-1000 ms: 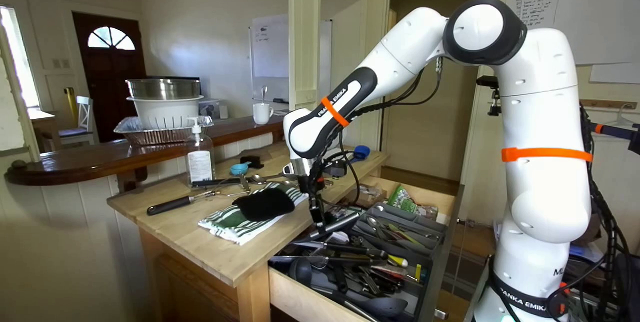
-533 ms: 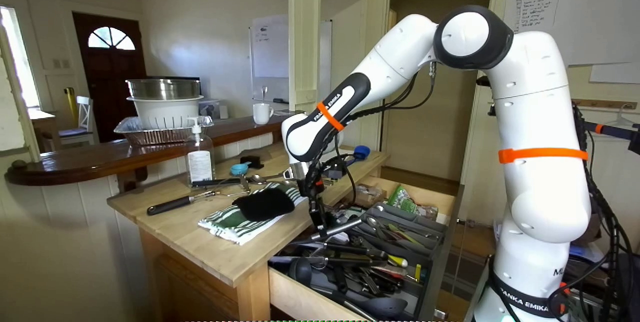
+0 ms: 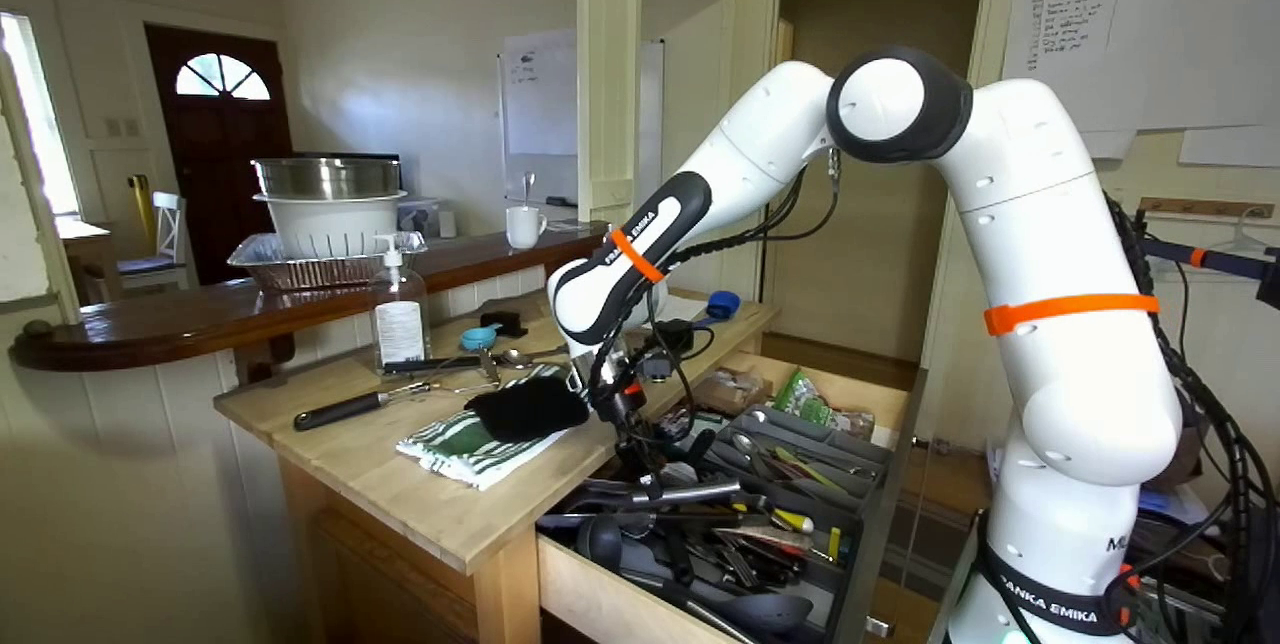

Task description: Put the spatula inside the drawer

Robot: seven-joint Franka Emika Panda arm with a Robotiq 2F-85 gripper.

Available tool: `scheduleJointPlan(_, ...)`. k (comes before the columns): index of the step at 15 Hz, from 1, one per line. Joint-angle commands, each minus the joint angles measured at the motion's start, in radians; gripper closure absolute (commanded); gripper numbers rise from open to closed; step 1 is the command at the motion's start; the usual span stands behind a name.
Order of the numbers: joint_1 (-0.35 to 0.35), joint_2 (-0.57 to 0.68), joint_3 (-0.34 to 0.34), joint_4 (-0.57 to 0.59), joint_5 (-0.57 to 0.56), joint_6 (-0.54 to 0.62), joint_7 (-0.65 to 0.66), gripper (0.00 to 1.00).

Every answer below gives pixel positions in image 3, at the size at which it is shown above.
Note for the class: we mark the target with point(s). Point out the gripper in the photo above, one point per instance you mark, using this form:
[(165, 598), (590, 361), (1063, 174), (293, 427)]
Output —
[(615, 396)]

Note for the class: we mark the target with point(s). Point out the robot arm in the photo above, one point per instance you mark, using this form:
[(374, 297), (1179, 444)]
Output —
[(1060, 224)]

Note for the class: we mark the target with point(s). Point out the black spatula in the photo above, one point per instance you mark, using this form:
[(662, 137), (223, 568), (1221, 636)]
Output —
[(528, 410)]

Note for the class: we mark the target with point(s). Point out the wooden drawer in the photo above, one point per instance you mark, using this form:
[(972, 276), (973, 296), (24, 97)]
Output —
[(600, 604)]

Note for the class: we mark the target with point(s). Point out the silver spoon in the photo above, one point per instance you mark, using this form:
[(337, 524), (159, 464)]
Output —
[(515, 358)]

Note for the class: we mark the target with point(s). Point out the clear plastic bag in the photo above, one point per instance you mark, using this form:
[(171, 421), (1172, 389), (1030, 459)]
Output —
[(730, 390)]

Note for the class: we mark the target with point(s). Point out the small black box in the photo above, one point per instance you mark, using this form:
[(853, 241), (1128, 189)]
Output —
[(503, 323)]

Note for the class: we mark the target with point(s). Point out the blue measuring cup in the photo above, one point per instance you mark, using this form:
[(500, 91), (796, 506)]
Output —
[(478, 336)]

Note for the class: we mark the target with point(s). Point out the green white striped towel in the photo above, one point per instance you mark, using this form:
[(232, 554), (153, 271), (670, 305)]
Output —
[(460, 449)]

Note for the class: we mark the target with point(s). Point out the heap of kitchen utensils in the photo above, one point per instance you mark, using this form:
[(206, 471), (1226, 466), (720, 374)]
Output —
[(720, 534)]

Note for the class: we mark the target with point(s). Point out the green packet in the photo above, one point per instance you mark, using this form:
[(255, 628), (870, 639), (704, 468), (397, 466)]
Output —
[(805, 402)]

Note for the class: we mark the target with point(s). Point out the white mug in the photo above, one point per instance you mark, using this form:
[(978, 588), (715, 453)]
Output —
[(522, 227)]

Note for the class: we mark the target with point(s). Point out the spoon in mug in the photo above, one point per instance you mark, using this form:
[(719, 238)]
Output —
[(528, 186)]

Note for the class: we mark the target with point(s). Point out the clear pump bottle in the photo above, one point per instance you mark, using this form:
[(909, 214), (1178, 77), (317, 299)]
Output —
[(400, 319)]

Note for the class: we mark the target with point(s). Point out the grey cutlery tray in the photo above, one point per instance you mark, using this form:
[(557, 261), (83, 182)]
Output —
[(850, 469)]

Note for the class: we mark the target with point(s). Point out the large black serving spoon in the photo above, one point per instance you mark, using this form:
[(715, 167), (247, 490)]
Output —
[(760, 612)]

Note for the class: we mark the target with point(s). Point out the whiteboard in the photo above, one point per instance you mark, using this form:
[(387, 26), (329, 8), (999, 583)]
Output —
[(540, 104)]

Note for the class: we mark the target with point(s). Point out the white colander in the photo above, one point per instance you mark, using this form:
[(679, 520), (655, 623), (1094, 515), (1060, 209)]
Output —
[(330, 227)]

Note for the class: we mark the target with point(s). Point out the foil baking tray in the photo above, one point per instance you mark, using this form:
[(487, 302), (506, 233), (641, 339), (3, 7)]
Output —
[(300, 271)]

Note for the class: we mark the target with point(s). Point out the steel mixing bowl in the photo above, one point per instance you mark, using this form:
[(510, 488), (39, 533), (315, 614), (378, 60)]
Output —
[(327, 177)]

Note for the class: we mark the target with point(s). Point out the dark wooden bar counter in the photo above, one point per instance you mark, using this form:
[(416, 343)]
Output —
[(200, 319)]

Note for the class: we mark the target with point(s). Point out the dark wooden front door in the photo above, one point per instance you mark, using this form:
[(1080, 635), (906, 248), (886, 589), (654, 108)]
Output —
[(215, 144)]

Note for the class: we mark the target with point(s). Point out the white wooden chair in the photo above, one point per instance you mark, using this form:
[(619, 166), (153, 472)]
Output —
[(168, 224)]

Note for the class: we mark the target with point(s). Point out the yellow object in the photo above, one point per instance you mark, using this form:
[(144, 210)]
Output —
[(142, 209)]

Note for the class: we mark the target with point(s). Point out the small wooden table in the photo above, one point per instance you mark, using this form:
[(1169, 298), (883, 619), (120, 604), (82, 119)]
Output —
[(85, 244)]

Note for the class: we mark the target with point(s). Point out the window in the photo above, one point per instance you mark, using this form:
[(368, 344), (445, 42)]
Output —
[(40, 114)]

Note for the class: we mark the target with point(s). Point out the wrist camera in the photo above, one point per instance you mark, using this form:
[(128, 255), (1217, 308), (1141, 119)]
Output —
[(666, 339)]

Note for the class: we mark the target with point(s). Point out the wall switch plate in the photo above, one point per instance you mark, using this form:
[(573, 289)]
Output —
[(121, 126)]

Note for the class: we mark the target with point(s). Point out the wooden coat hook rail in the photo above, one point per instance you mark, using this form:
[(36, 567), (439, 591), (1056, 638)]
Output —
[(1200, 207)]

